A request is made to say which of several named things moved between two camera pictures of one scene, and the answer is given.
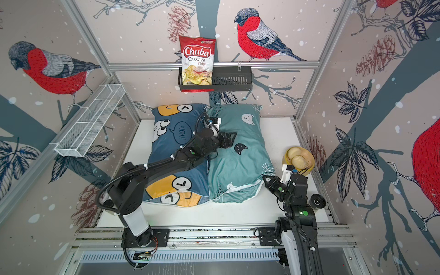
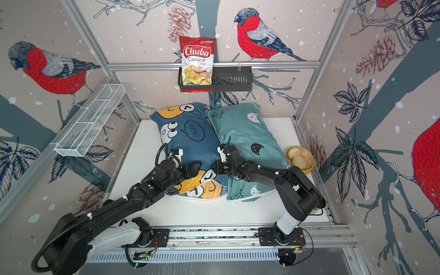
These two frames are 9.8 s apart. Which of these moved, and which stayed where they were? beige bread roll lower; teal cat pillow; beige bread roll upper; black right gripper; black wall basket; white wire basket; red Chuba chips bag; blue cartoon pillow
Moved: black right gripper; teal cat pillow; blue cartoon pillow
Stayed: red Chuba chips bag; beige bread roll lower; beige bread roll upper; white wire basket; black wall basket
